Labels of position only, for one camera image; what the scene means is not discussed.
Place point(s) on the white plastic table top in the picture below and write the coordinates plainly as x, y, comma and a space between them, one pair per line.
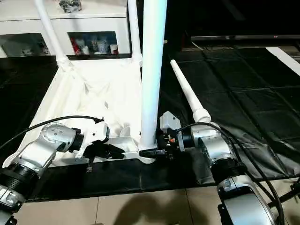
93, 93

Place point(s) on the white plastic table leg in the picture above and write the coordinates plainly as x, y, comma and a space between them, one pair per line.
152, 70
134, 30
51, 32
187, 89

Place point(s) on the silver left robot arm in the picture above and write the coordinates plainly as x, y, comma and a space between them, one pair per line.
54, 136

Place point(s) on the black work mat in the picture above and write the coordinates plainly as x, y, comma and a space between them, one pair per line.
234, 93

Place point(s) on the white canister red base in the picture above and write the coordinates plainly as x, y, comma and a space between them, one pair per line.
113, 48

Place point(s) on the red labelled package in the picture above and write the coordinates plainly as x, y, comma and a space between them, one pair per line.
75, 46

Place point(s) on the black tripod stand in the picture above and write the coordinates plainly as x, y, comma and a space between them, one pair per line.
288, 196

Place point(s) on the white glass-door cabinet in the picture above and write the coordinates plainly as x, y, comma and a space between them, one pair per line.
70, 23

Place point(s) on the white flat strip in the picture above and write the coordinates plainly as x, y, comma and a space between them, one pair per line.
283, 61

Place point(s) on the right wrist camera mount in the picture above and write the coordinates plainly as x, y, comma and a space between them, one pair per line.
170, 120

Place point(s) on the black metal rail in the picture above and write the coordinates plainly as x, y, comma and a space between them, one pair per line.
246, 37

